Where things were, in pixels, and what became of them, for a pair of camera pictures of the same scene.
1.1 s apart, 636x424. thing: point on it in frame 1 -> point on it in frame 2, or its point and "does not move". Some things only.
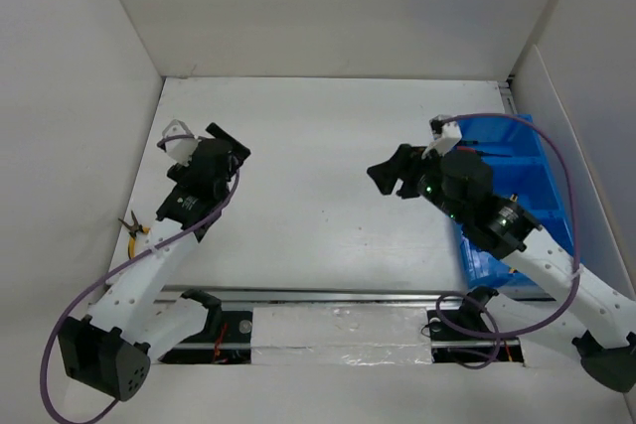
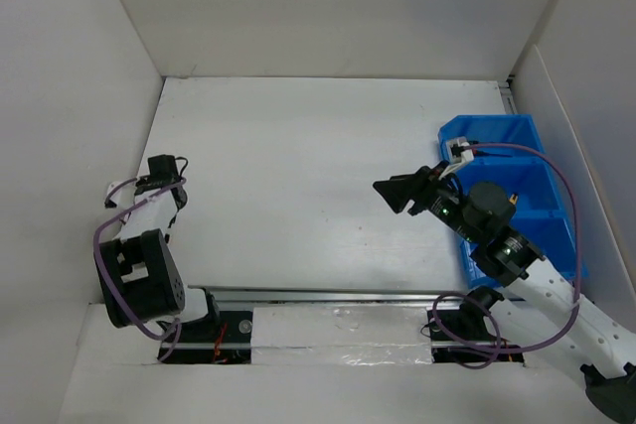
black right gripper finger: x=388 y=173 -> x=398 y=191
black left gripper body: x=238 y=155 -> x=139 y=184
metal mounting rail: x=275 y=293 does not move
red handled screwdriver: x=473 y=150 does not move
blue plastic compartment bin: x=523 y=172 does not move
